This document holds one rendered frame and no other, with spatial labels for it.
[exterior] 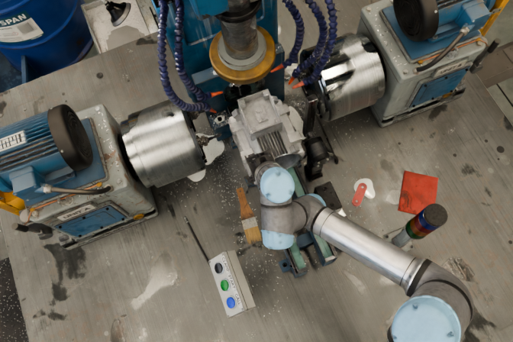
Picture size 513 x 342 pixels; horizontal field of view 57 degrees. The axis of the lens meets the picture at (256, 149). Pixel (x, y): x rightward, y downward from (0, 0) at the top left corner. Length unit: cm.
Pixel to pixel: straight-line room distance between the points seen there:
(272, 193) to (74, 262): 92
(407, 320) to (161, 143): 82
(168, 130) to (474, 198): 107
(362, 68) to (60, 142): 88
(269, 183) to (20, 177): 65
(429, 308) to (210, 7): 74
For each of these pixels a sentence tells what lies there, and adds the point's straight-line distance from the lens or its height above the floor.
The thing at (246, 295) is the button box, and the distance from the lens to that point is 137.
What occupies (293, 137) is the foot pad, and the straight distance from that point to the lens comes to 146.
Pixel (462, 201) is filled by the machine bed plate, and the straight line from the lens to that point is 179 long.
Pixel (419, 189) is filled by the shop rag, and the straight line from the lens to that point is 175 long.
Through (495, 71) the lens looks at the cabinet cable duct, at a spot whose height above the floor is 4.
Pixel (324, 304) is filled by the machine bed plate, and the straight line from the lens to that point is 163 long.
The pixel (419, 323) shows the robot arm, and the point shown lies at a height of 147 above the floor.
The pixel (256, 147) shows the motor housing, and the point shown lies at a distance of 144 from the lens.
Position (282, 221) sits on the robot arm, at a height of 134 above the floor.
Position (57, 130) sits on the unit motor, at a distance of 129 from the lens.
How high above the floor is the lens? 243
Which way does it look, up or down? 69 degrees down
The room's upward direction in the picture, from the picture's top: 9 degrees counter-clockwise
